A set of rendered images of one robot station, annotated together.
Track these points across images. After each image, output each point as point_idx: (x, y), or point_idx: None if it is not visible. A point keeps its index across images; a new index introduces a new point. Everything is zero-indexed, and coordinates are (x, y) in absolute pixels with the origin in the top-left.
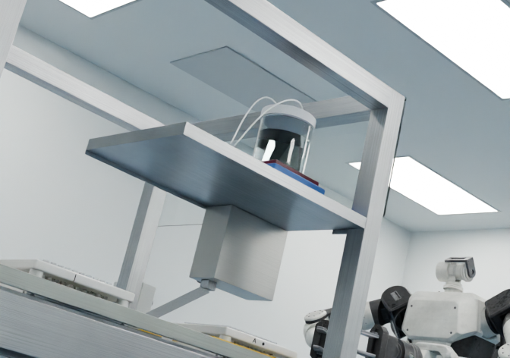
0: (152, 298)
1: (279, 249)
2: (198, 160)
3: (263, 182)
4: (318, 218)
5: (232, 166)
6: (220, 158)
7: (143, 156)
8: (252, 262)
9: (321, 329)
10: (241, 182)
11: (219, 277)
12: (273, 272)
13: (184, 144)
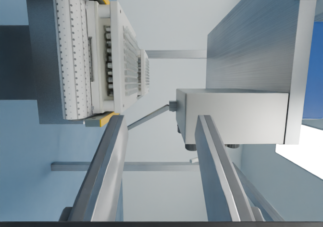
0: None
1: (254, 92)
2: (214, 48)
3: (227, 22)
4: (269, 6)
5: (218, 31)
6: (215, 31)
7: (209, 79)
8: (209, 90)
9: (197, 120)
10: (225, 41)
11: (178, 88)
12: (220, 92)
13: (209, 42)
